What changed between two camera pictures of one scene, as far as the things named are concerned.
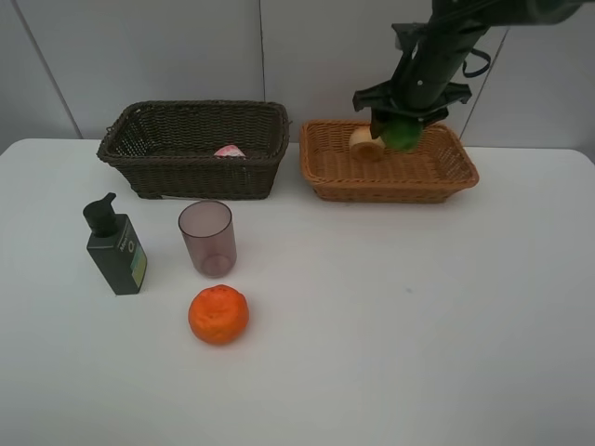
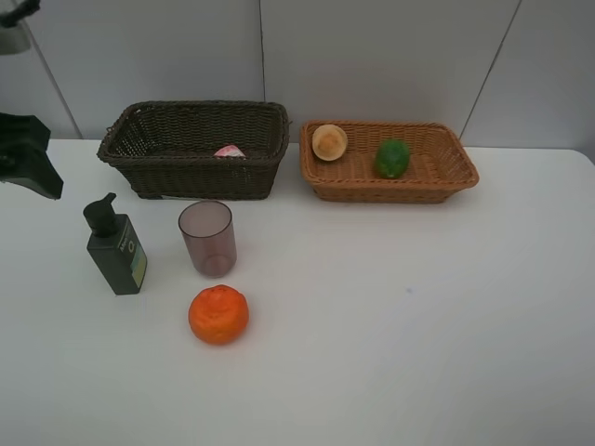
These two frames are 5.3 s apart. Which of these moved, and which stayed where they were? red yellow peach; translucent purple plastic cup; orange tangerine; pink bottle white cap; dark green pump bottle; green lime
Moved: green lime; red yellow peach
Stayed: orange tangerine; dark green pump bottle; translucent purple plastic cup; pink bottle white cap
